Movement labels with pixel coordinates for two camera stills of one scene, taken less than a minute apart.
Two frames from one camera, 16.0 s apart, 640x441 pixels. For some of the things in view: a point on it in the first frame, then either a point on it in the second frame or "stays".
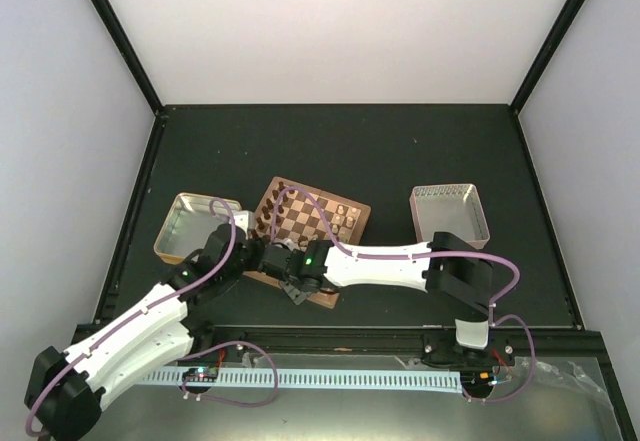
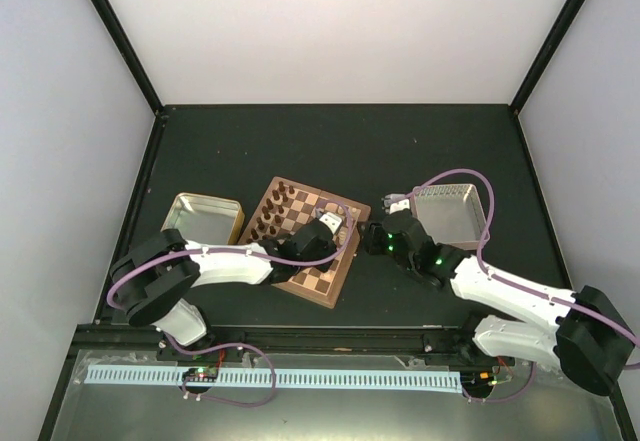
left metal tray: [190, 222] stays
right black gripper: [295, 294] → [371, 238]
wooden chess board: [300, 217] stays
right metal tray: [454, 209] stays
